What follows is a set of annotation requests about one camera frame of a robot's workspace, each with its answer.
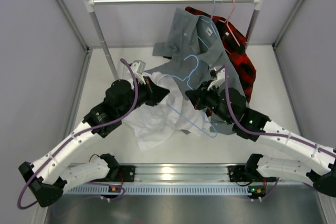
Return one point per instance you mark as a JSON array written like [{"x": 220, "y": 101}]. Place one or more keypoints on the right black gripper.
[{"x": 198, "y": 96}]

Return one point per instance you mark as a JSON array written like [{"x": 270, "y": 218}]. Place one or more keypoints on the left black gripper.
[{"x": 155, "y": 93}]

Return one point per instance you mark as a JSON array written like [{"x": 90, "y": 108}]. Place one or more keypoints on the white shirt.
[{"x": 153, "y": 125}]

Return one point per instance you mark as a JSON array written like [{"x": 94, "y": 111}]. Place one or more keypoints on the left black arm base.
[{"x": 125, "y": 174}]

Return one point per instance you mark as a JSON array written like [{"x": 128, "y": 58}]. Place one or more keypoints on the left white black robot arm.
[{"x": 49, "y": 177}]

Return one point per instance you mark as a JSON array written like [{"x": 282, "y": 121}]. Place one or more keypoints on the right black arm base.
[{"x": 255, "y": 183}]

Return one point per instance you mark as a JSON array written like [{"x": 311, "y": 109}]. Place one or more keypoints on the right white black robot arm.
[{"x": 311, "y": 164}]

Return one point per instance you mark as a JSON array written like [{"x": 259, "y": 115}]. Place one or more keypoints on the grey button-up shirt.
[{"x": 189, "y": 65}]

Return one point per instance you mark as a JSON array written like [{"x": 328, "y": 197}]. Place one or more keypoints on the red black plaid shirt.
[{"x": 234, "y": 44}]

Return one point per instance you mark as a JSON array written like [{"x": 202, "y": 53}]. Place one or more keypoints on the blue hanger holding grey shirt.
[{"x": 206, "y": 26}]

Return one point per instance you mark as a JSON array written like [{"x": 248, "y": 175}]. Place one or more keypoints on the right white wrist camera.
[{"x": 218, "y": 77}]

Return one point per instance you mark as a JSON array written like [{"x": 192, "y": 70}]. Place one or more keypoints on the pink wire hanger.
[{"x": 231, "y": 14}]

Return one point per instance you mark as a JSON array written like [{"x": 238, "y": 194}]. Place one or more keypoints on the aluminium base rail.
[{"x": 183, "y": 172}]

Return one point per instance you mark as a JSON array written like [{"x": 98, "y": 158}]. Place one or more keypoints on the slotted grey cable duct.
[{"x": 199, "y": 190}]

